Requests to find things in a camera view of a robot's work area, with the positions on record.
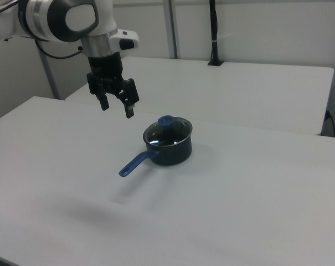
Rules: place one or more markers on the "grey metal partition post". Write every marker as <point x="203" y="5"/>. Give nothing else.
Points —
<point x="49" y="74"/>
<point x="172" y="27"/>

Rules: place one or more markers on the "glass lid with blue knob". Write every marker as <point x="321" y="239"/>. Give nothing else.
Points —
<point x="167" y="130"/>

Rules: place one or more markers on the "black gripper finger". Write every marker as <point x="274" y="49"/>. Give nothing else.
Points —
<point x="103" y="103"/>
<point x="129" y="110"/>

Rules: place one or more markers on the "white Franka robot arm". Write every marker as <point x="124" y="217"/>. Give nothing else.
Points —
<point x="53" y="19"/>

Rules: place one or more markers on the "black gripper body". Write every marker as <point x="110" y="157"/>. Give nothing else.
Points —
<point x="106" y="69"/>

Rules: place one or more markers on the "dark blue saucepan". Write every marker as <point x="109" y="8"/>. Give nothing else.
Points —
<point x="170" y="152"/>

